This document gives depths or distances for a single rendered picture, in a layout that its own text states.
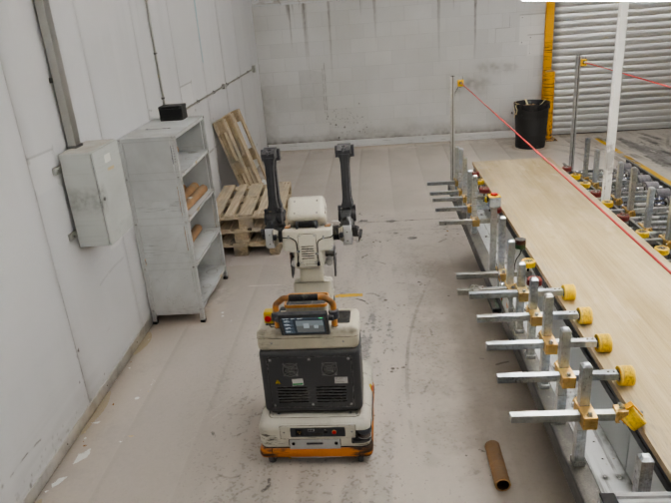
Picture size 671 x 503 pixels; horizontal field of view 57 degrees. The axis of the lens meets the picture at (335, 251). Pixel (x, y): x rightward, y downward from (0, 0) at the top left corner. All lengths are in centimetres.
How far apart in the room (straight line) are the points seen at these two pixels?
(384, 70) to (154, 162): 663
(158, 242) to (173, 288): 41
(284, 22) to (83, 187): 731
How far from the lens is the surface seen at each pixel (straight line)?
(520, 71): 1120
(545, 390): 300
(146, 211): 503
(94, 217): 415
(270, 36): 1099
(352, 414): 351
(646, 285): 361
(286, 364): 339
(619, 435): 279
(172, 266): 514
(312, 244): 341
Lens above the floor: 238
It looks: 22 degrees down
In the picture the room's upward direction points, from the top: 4 degrees counter-clockwise
